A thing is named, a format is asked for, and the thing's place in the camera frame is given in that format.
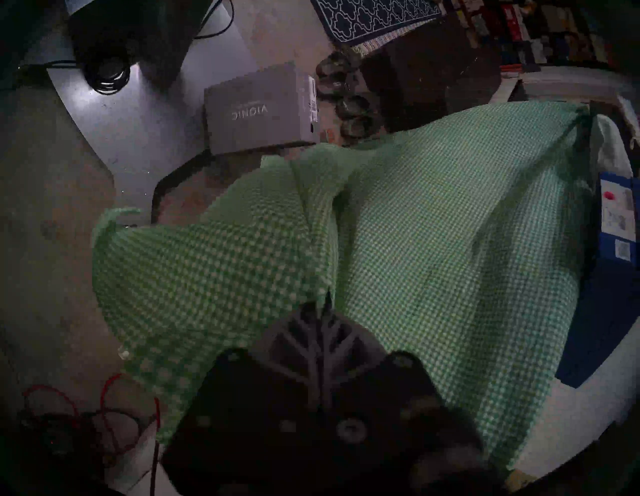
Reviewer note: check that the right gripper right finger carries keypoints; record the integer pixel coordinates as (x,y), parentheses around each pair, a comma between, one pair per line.
(380,395)

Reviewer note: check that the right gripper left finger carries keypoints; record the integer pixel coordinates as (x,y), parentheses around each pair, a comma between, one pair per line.
(260,400)

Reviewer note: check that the green white checkered cloth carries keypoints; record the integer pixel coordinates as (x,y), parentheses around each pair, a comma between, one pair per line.
(425,225)

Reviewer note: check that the grey robot base platform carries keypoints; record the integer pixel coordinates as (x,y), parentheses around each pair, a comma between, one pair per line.
(140,125)

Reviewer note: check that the grey Vionic shoe box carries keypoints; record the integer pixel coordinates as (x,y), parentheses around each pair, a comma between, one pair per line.
(260,110)

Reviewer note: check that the white folded cloth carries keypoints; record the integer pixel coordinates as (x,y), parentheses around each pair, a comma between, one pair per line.
(610,147)

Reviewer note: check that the blue box white label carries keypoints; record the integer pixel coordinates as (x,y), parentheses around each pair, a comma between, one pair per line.
(605,300)

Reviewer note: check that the dark slipper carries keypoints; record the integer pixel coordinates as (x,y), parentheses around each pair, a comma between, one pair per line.
(354,107)
(339,64)
(335,86)
(360,130)

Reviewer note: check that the black base knob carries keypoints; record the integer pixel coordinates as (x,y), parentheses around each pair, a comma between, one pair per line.
(106,75)

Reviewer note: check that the blue patterned rug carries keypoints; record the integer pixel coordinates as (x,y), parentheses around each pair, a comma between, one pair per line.
(370,17)

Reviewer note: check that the cluttered bookshelf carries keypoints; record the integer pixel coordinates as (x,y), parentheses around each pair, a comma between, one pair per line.
(540,30)

